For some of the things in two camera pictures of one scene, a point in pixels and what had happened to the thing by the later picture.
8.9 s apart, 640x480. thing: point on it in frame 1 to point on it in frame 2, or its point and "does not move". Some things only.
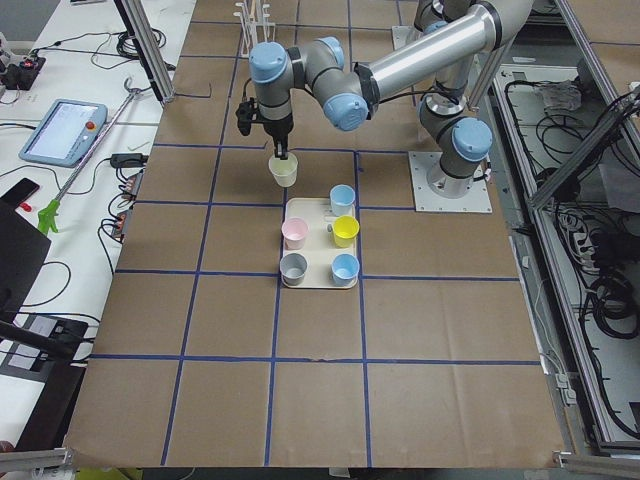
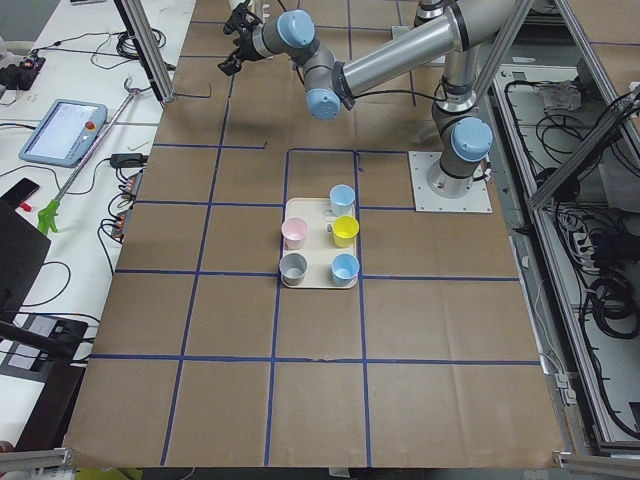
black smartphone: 20,192 does not move
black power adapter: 128,160 does not move
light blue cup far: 342,197 does not move
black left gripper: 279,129 to 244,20
